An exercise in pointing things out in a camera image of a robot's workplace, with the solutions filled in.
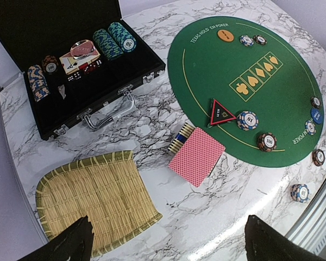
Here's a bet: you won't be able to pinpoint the red black chip stack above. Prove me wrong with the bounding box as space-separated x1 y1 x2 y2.
312 149 325 166

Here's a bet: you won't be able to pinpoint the white blue chips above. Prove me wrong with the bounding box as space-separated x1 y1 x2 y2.
239 35 254 47

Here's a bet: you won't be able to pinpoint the blue gold card box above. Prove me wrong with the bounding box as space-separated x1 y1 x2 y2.
167 122 195 155

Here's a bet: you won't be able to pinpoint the woven bamboo tray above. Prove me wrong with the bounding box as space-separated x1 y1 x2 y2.
35 150 162 258

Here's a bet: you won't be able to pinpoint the aluminium front rail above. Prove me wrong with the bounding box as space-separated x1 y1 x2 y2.
286 179 326 251

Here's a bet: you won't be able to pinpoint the dark chip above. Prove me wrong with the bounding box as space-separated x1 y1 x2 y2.
310 96 322 109

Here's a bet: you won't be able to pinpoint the black poker chip case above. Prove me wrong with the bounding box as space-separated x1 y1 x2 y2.
0 1 165 140

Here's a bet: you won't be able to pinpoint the dice in case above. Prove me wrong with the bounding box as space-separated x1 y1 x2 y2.
67 59 103 82

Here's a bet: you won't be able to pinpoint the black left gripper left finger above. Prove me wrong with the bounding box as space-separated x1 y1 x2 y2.
24 216 94 261

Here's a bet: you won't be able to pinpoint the brown chips in case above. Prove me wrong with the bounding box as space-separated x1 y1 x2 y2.
42 55 59 74

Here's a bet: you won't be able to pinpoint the clear dealer puck in case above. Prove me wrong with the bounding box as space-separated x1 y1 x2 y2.
70 39 95 59

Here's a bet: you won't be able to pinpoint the teal chips row in case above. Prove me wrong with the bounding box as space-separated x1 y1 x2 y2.
108 22 137 53

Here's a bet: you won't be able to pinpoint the green chips row in case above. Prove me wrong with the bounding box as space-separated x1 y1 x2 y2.
93 28 123 61

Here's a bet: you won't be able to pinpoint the orange dealer button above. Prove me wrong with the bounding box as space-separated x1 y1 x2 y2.
217 29 234 42

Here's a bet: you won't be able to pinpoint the card deck in case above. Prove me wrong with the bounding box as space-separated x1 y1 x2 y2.
59 49 101 75

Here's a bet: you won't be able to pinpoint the dark chips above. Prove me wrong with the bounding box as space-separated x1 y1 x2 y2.
253 35 267 45

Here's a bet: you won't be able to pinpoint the black red all-in triangle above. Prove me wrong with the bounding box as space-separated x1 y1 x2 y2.
207 98 236 128

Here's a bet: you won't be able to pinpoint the blue small blind button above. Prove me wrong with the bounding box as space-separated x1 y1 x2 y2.
310 108 324 125

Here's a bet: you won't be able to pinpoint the red-backed card deck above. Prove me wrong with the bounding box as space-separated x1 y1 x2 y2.
168 127 225 188

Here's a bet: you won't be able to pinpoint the blue chips in case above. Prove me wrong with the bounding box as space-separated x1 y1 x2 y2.
27 65 51 102

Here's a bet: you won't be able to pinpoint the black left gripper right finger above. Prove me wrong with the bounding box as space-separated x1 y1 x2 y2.
244 215 322 261

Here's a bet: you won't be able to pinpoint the round green poker mat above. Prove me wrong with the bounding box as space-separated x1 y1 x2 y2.
167 16 323 167

